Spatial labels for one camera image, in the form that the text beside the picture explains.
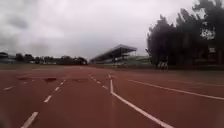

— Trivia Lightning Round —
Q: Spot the roofed grandstand building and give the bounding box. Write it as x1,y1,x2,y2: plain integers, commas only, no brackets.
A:
89,43,153,67

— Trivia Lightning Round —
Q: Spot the distant row of trees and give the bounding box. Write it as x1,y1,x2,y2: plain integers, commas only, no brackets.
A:
0,51,89,66

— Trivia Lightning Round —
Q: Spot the red running track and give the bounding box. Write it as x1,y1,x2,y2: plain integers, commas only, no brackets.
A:
0,65,224,128

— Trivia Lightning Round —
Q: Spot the group of dark trees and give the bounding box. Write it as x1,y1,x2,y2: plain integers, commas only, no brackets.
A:
146,8,224,69

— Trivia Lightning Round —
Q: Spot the pale building behind trees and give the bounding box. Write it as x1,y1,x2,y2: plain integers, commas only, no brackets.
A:
199,28,218,54

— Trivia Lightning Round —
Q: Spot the tall dark tree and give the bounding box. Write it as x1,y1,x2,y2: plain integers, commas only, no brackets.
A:
191,0,224,41

